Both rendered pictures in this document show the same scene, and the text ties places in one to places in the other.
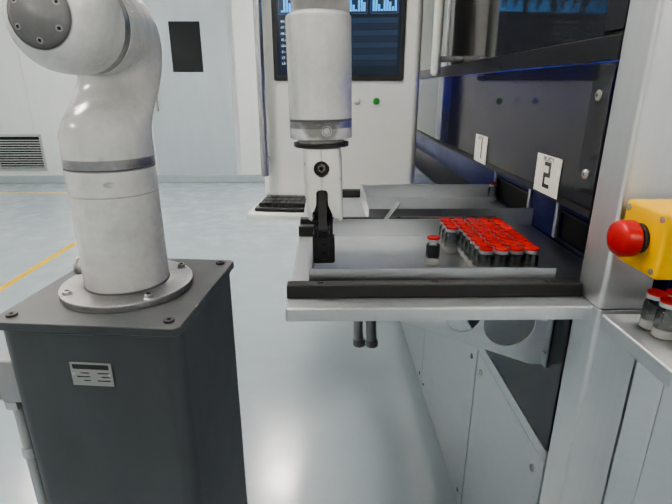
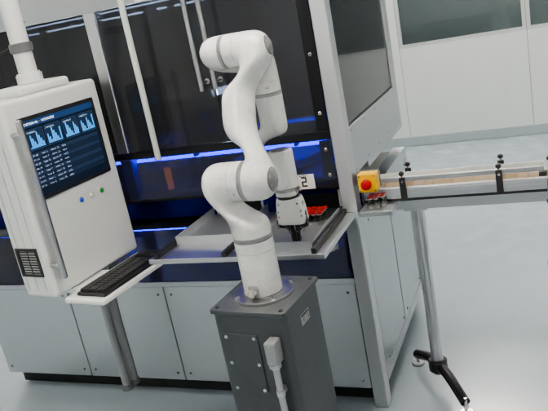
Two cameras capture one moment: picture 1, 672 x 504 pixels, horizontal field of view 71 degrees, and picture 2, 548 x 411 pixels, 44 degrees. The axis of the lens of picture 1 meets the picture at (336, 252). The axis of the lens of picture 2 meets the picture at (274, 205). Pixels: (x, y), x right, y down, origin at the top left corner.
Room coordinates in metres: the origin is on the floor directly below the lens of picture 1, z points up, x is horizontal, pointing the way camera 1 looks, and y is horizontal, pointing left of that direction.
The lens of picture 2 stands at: (-0.22, 2.03, 1.70)
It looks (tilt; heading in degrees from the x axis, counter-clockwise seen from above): 16 degrees down; 295
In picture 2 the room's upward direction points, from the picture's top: 11 degrees counter-clockwise
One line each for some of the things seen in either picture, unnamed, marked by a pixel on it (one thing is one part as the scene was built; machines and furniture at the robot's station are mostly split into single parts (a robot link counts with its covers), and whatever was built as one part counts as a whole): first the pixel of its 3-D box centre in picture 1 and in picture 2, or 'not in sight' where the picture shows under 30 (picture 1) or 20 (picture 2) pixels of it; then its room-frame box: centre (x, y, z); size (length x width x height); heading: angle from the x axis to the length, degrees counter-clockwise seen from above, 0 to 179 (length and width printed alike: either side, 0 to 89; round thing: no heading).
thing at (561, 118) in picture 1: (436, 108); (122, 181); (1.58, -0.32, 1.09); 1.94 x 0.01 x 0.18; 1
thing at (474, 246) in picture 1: (469, 245); (300, 219); (0.74, -0.22, 0.90); 0.18 x 0.02 x 0.05; 1
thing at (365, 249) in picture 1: (416, 250); (293, 229); (0.74, -0.13, 0.90); 0.34 x 0.26 x 0.04; 91
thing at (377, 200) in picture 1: (437, 202); (223, 223); (1.08, -0.23, 0.90); 0.34 x 0.26 x 0.04; 91
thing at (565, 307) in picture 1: (419, 235); (257, 234); (0.91, -0.17, 0.87); 0.70 x 0.48 x 0.02; 1
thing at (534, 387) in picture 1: (427, 215); (138, 256); (1.60, -0.32, 0.73); 1.98 x 0.01 x 0.25; 1
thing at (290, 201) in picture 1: (324, 203); (124, 271); (1.41, 0.03, 0.82); 0.40 x 0.14 x 0.02; 84
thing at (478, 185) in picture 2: not in sight; (452, 182); (0.21, -0.51, 0.92); 0.69 x 0.16 x 0.16; 1
